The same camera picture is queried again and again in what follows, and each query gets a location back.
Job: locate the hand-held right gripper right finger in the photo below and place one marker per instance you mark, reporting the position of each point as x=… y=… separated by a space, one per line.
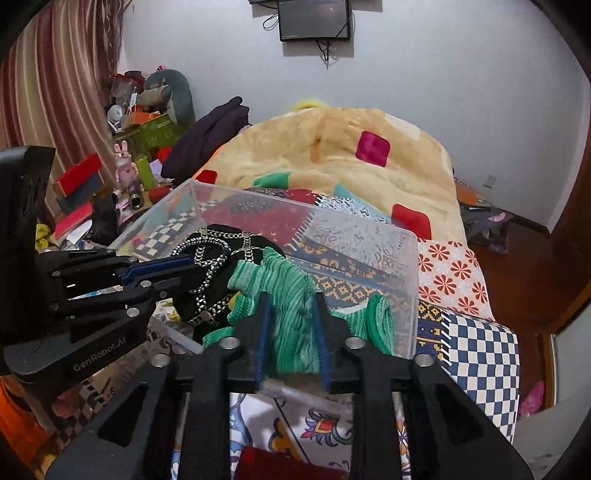
x=321 y=344

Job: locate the silver metal tube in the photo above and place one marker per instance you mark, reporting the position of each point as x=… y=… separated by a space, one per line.
x=136 y=196

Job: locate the red and grey box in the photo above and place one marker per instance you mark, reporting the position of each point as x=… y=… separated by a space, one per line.
x=78 y=177

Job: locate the grey plush toy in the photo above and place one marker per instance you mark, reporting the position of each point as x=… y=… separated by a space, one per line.
x=178 y=92

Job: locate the pile of clothes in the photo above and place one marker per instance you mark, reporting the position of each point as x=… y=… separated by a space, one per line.
x=487 y=221

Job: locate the clear plastic storage box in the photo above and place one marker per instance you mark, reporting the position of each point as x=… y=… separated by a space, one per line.
x=364 y=240

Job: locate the beige blanket with coloured squares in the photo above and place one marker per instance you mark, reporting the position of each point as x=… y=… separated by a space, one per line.
x=323 y=147

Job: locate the green patterned box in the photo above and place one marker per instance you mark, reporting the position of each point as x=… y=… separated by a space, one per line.
x=154 y=134

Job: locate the black wall monitor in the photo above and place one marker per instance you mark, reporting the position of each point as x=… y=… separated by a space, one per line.
x=314 y=18

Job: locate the pink bunny figure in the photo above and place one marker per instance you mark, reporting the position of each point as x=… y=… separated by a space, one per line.
x=124 y=168

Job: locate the yellow cloth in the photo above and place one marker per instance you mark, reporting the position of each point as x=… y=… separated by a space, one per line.
x=43 y=236

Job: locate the patchwork patterned bed sheet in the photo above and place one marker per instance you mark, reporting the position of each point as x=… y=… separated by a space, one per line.
x=461 y=272

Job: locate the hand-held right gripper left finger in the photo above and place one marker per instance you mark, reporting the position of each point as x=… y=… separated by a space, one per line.
x=263 y=341

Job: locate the green bottle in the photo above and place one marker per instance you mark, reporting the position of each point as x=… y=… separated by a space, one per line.
x=145 y=173

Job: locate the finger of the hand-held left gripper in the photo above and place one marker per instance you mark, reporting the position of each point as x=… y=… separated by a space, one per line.
x=138 y=291
x=157 y=267

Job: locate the dark red cloth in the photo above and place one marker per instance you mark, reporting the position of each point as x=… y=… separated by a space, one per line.
x=286 y=464

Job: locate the dark purple garment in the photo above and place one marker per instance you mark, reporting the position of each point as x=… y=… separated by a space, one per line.
x=207 y=134

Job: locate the pink slipper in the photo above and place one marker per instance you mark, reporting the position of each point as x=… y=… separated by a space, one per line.
x=531 y=399

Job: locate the white wall socket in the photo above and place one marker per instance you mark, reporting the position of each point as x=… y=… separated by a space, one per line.
x=490 y=180

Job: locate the red round object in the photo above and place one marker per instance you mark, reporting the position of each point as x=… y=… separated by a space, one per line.
x=163 y=192

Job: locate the striped red beige curtain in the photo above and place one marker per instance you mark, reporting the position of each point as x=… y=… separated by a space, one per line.
x=55 y=83

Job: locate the yellow plush item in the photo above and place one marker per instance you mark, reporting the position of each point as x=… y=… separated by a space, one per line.
x=307 y=104

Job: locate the green knitted cloth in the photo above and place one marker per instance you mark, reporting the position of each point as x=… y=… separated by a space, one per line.
x=291 y=295

